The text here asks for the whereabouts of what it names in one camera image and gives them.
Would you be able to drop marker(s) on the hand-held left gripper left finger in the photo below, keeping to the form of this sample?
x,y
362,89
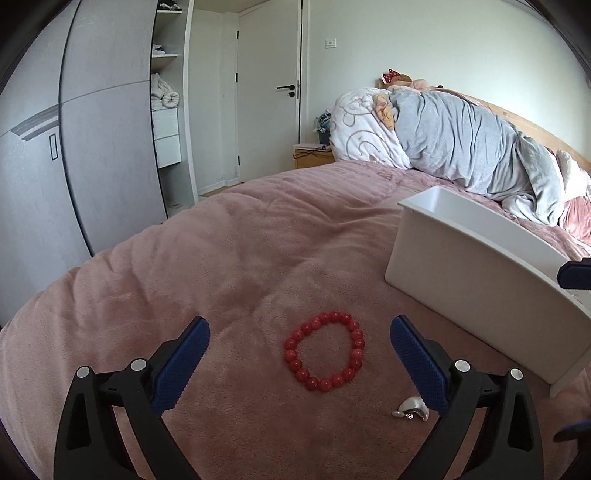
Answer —
x,y
180,369

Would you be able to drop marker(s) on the white patterned pillow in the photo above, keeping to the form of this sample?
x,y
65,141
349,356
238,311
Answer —
x,y
360,134

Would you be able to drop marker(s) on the grey wardrobe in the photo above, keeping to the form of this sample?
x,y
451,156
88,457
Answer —
x,y
69,138

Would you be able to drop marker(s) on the white open shelf unit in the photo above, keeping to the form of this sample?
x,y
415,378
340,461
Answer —
x,y
187,92

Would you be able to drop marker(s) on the dark item on nightstand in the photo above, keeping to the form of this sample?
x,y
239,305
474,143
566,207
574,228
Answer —
x,y
323,129

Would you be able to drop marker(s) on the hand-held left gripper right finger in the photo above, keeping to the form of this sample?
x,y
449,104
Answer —
x,y
420,364

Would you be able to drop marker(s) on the folded clothes on shelf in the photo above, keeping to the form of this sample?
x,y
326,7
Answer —
x,y
158,50

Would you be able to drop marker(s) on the plush toy with red bow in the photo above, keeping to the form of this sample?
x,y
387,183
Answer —
x,y
399,78

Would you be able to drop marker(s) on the pink pillow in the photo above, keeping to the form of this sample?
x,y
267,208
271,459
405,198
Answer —
x,y
575,203

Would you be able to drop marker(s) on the white rectangular box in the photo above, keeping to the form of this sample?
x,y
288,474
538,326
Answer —
x,y
461,277

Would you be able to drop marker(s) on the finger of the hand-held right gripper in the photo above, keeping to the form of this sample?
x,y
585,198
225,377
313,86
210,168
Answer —
x,y
577,274
575,434

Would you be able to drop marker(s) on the pink fleece blanket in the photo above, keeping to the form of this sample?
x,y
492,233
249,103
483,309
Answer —
x,y
184,277

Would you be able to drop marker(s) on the wooden nightstand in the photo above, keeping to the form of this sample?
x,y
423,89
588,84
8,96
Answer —
x,y
311,159

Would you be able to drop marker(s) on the white door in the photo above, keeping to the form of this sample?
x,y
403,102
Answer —
x,y
268,92

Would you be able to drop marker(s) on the wooden headboard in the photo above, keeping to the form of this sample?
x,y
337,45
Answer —
x,y
531,127

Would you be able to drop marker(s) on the grey duvet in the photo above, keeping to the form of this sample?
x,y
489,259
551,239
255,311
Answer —
x,y
461,138

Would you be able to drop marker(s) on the rolled white towels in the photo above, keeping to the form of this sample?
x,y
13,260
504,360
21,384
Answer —
x,y
165,94

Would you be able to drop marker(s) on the white drawers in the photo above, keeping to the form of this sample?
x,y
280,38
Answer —
x,y
166,138

